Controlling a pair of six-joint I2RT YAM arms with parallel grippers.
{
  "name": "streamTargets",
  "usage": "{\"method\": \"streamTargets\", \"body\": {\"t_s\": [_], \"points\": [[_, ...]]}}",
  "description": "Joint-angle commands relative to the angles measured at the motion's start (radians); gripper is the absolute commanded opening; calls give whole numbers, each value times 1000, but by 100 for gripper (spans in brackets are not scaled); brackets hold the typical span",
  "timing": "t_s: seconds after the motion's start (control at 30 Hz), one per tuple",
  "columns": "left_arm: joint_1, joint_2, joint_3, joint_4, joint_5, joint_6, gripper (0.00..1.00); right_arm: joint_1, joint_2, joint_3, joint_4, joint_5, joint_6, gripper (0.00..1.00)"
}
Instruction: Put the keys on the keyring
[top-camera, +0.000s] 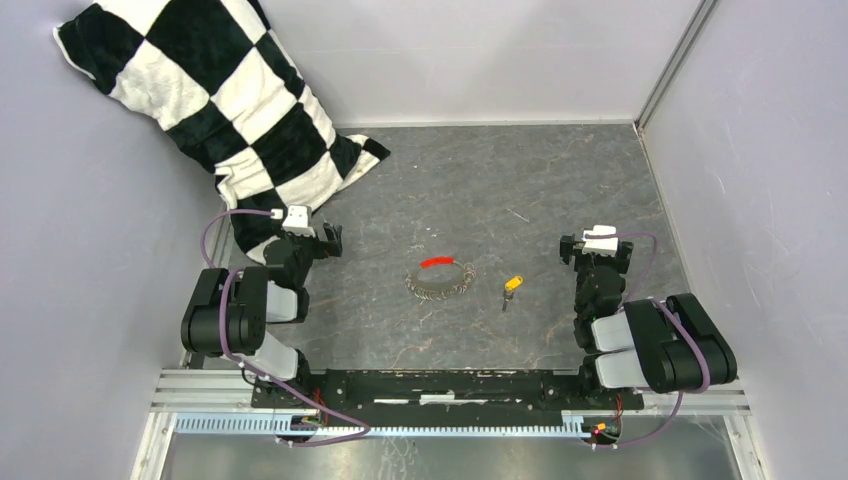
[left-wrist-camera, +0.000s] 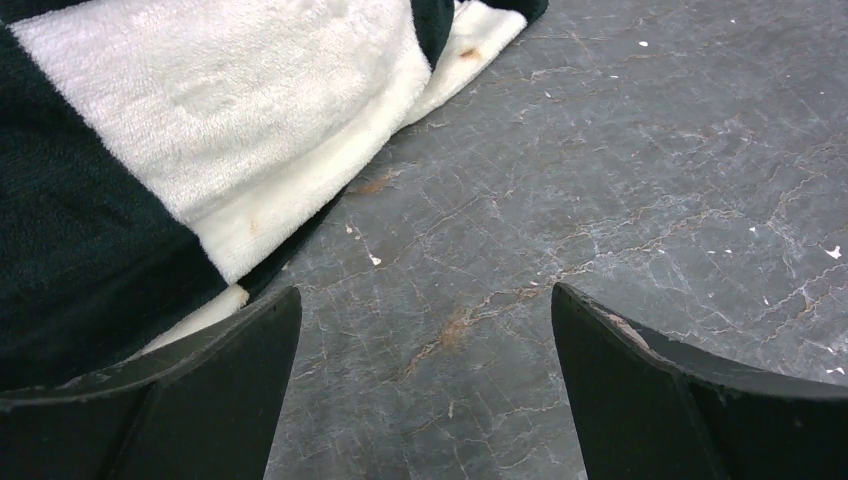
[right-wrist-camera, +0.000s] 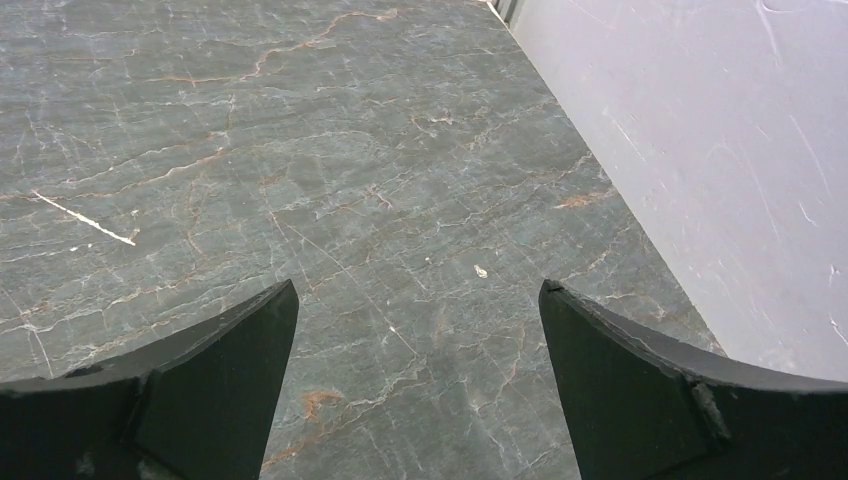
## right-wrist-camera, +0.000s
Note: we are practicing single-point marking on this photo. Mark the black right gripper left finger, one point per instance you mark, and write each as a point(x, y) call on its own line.
point(197, 404)

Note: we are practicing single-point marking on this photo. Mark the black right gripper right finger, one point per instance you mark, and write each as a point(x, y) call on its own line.
point(642, 405)

